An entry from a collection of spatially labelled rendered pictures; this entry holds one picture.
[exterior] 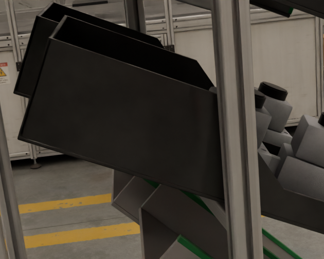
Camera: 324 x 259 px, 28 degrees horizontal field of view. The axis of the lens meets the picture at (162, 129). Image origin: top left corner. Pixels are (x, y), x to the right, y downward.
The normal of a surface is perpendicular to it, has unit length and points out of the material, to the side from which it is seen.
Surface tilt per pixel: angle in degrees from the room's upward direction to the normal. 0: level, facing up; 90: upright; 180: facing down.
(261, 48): 90
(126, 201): 90
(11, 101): 90
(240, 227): 90
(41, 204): 0
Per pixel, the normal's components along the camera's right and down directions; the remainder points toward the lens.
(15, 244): 0.23, 0.26
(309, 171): -0.11, 0.22
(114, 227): -0.10, -0.95
